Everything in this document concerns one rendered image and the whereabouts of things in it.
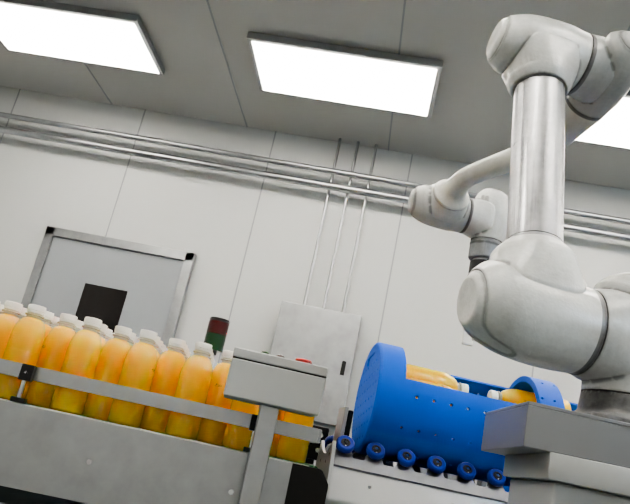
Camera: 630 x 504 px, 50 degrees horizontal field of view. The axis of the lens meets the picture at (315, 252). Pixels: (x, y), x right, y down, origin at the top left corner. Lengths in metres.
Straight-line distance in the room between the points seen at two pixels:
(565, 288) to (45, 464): 1.08
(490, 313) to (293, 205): 4.45
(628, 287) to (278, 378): 0.68
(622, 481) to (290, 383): 0.65
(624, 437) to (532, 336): 0.20
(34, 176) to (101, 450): 4.80
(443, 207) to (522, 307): 0.76
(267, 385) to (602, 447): 0.65
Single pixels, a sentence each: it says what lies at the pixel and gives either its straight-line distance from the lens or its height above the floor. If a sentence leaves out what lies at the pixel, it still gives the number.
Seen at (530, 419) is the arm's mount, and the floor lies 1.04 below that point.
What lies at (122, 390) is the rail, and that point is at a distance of 1.57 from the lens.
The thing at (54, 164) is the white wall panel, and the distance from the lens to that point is 6.18.
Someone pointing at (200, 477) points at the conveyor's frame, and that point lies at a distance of 1.53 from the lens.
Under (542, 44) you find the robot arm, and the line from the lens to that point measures 1.51.
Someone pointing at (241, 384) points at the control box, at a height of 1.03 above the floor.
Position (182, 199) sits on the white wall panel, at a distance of 5.69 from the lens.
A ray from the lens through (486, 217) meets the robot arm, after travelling 1.93.
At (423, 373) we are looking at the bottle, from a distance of 1.81.
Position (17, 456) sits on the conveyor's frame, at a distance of 1.59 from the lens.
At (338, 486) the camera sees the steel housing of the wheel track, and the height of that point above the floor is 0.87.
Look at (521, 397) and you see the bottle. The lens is 1.89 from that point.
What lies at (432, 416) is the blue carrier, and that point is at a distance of 1.69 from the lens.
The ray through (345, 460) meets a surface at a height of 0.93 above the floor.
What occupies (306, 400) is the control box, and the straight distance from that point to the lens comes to 1.43.
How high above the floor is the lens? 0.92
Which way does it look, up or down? 16 degrees up
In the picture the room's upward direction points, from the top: 12 degrees clockwise
